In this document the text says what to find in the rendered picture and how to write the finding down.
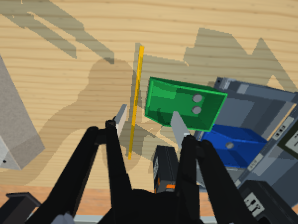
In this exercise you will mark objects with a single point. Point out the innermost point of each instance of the green bin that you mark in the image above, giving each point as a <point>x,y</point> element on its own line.
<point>163,98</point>

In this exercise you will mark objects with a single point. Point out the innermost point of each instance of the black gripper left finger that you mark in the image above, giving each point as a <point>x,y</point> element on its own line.
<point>62,204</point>

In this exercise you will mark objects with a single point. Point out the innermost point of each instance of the blue open bin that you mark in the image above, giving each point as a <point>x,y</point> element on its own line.
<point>244,151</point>

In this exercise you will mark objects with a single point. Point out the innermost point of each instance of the grey open bin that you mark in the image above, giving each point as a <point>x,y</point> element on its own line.
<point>231,170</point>

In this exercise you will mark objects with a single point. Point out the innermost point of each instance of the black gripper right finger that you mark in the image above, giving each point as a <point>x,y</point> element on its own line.
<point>226,201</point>

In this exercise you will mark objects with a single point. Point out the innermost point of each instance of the yellow bar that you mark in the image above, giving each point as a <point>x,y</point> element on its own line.
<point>140,60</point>

